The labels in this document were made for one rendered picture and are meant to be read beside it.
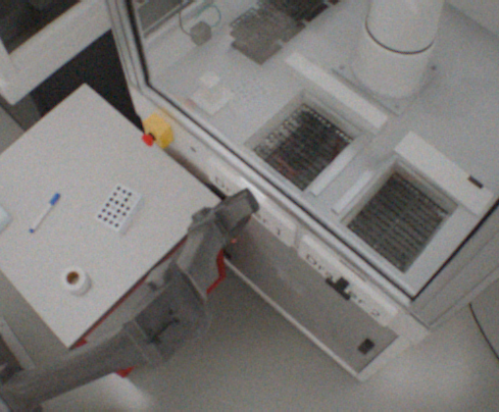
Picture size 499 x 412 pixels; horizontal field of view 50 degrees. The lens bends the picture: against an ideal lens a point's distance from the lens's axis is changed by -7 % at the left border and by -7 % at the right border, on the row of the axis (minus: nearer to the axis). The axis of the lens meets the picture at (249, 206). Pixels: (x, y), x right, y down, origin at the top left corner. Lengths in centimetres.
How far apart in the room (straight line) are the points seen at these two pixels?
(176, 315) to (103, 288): 75
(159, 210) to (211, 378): 84
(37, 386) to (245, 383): 138
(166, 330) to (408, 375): 160
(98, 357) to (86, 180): 93
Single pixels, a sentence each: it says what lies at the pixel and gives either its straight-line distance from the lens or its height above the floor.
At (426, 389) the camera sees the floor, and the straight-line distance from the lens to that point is 229.
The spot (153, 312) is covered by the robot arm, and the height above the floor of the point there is 145.
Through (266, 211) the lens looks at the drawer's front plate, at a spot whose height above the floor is 92.
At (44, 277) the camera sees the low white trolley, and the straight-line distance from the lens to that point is 160.
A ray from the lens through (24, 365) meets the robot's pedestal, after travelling 237.
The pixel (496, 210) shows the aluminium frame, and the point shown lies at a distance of 83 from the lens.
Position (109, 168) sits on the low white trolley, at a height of 76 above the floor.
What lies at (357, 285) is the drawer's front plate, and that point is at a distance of 134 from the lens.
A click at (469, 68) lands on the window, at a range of 70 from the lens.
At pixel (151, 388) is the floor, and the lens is 223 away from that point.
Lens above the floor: 218
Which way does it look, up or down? 65 degrees down
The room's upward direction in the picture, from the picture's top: 1 degrees counter-clockwise
